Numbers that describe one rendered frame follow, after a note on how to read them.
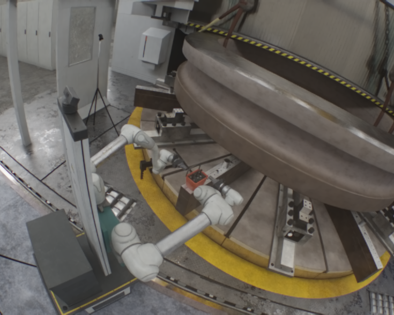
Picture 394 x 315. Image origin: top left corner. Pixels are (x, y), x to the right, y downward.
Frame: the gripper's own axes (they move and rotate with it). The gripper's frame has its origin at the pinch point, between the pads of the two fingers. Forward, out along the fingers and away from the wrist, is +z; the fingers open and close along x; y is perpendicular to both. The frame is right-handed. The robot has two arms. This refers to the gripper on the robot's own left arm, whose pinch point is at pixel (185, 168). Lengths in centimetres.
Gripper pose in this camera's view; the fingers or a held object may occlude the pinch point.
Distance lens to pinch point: 229.7
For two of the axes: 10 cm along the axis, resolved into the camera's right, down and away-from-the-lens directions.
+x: -6.7, 3.3, -6.6
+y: -1.4, 8.2, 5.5
